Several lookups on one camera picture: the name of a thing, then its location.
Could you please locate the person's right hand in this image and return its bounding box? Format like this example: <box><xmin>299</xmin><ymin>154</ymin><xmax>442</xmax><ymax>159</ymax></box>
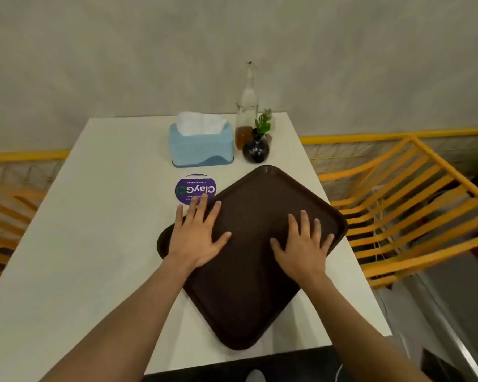
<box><xmin>269</xmin><ymin>210</ymin><xmax>335</xmax><ymax>286</ymax></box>

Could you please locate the person's left hand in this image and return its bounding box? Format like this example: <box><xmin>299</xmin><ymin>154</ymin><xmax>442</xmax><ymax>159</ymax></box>
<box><xmin>162</xmin><ymin>193</ymin><xmax>232</xmax><ymax>275</ymax></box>

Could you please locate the dark brown plastic tray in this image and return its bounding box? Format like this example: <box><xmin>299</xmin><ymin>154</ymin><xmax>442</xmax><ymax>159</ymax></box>
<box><xmin>156</xmin><ymin>164</ymin><xmax>349</xmax><ymax>351</ymax></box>

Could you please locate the light blue tissue box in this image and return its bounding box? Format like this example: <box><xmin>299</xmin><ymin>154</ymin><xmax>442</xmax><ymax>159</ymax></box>
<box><xmin>168</xmin><ymin>122</ymin><xmax>235</xmax><ymax>168</ymax></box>

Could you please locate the white tissue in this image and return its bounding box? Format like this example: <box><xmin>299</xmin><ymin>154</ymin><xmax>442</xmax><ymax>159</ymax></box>
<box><xmin>176</xmin><ymin>111</ymin><xmax>228</xmax><ymax>137</ymax></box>

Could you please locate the person's left forearm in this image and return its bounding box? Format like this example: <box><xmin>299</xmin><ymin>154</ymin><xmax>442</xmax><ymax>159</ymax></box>
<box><xmin>39</xmin><ymin>258</ymin><xmax>198</xmax><ymax>382</ymax></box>

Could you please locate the person's right forearm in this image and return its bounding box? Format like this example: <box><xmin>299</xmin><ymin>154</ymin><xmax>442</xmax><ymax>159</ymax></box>
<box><xmin>297</xmin><ymin>271</ymin><xmax>432</xmax><ymax>382</ymax></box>

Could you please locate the round purple sticker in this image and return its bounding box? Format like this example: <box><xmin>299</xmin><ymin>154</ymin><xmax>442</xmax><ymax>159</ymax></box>
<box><xmin>175</xmin><ymin>173</ymin><xmax>217</xmax><ymax>206</ymax></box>

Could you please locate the yellow slatted chair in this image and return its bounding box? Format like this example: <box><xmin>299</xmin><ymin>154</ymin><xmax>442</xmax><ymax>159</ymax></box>
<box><xmin>0</xmin><ymin>178</ymin><xmax>47</xmax><ymax>291</ymax></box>
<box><xmin>318</xmin><ymin>135</ymin><xmax>478</xmax><ymax>290</ymax></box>

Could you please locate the round black vase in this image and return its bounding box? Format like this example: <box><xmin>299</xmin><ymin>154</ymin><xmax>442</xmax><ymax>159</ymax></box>
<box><xmin>242</xmin><ymin>129</ymin><xmax>271</xmax><ymax>164</ymax></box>

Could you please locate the green plant sprig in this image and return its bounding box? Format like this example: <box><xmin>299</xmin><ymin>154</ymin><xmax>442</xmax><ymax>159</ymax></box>
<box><xmin>254</xmin><ymin>108</ymin><xmax>273</xmax><ymax>136</ymax></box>

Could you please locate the yellow mesh fence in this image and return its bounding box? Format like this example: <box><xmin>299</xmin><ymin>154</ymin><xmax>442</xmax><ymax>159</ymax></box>
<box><xmin>300</xmin><ymin>127</ymin><xmax>478</xmax><ymax>176</ymax></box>
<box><xmin>0</xmin><ymin>149</ymin><xmax>71</xmax><ymax>187</ymax></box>

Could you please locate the clear glass bottle brown liquid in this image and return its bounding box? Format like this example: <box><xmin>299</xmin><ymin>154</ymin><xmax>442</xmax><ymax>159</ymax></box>
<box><xmin>234</xmin><ymin>61</ymin><xmax>260</xmax><ymax>151</ymax></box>

